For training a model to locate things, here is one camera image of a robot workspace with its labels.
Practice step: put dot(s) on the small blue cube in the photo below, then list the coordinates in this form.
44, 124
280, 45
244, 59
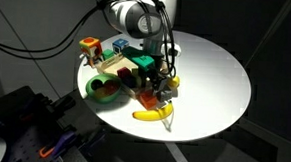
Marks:
130, 81

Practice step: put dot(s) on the blue number cube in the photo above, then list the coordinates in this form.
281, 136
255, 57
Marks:
120, 45

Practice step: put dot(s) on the pink cube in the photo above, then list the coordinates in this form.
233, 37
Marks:
124, 72

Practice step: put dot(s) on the dark green cube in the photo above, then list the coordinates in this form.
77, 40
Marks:
108, 54

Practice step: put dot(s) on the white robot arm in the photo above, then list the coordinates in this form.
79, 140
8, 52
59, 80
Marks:
139, 17

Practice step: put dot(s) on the wooden tray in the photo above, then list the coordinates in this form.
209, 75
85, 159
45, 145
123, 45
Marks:
111, 66

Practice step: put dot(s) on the white table leg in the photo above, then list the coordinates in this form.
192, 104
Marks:
178, 156

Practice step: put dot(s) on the dark perforated mounting board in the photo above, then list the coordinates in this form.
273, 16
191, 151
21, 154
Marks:
25, 145

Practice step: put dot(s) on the dark plum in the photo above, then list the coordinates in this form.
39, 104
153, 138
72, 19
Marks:
97, 84

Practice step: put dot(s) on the multicolour cube toy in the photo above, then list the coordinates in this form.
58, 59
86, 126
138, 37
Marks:
90, 44

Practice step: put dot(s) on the orange cube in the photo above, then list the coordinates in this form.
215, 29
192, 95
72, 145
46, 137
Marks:
147, 100

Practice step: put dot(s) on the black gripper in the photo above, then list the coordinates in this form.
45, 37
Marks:
160, 71

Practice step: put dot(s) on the red tomato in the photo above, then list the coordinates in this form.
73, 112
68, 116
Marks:
111, 86

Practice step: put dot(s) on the green bowl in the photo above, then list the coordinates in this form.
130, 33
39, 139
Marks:
99, 97

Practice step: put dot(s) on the yellow banana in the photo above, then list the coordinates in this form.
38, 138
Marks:
150, 115

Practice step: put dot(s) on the purple clamp orange tip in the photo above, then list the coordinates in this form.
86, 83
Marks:
57, 146

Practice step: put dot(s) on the yellow fruit in bowl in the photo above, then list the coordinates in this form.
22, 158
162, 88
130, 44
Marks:
101, 93

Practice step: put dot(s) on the teal camera mount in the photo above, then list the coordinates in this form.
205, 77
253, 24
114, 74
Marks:
140, 59

